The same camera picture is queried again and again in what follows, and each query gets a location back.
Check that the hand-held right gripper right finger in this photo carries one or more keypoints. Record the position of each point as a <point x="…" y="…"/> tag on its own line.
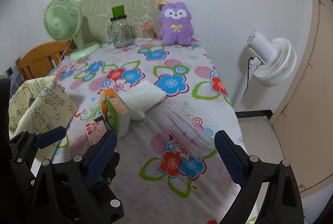
<point x="229" y="159"/>

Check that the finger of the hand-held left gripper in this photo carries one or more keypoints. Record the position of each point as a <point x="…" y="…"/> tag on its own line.
<point x="114" y="195"/>
<point x="50" y="136"/>

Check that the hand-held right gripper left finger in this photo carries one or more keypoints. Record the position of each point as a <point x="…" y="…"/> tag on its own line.
<point x="101" y="159"/>

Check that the pink printed tissue pack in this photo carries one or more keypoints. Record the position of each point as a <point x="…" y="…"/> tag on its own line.
<point x="96" y="127"/>

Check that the yellow fabric storage box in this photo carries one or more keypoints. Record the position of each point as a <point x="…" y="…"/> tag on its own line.
<point x="49" y="99"/>

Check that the green tissue pack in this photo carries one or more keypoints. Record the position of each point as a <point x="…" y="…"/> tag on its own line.
<point x="114" y="112"/>

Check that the floral tablecloth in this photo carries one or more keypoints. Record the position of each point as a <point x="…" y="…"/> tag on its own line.
<point x="145" y="203"/>

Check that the clear plastic straw pack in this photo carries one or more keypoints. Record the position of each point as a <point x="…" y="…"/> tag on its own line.
<point x="187" y="133"/>

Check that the plaid blanket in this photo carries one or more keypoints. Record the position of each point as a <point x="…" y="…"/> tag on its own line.
<point x="17" y="82"/>

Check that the white napkin pack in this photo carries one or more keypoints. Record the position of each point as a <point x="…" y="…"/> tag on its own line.
<point x="145" y="95"/>

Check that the wooden chair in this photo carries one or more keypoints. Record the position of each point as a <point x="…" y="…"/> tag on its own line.
<point x="39" y="57"/>

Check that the beige door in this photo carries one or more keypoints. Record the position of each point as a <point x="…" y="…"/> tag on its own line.
<point x="307" y="109"/>

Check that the white standing fan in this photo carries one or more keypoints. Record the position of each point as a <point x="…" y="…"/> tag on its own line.
<point x="275" y="62"/>

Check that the green desk fan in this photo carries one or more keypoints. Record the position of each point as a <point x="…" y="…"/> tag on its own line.
<point x="58" y="21"/>

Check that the glass jar with green lid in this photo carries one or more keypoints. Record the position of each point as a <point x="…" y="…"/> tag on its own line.
<point x="121" y="34"/>

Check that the small jar with orange lid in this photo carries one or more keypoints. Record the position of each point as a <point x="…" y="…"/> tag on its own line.
<point x="147" y="32"/>

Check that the purple plush rabbit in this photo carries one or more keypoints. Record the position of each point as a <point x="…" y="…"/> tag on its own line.
<point x="175" y="31"/>

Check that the green patterned board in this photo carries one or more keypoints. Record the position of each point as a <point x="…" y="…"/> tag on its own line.
<point x="98" y="5"/>

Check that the wall outlet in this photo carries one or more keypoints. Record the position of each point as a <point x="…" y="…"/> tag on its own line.
<point x="9" y="71"/>

